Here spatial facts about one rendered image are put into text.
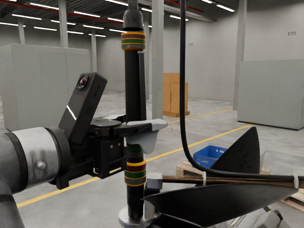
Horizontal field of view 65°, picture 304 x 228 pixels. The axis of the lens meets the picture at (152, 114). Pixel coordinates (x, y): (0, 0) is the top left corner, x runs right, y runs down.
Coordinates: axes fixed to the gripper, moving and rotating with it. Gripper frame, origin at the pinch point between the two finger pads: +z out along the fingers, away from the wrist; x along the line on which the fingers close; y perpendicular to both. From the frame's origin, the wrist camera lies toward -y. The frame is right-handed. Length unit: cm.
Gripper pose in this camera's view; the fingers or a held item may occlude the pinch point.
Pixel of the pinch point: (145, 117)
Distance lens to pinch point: 47.5
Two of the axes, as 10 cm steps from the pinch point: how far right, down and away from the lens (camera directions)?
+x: 7.6, 1.1, -6.4
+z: 6.5, -1.3, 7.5
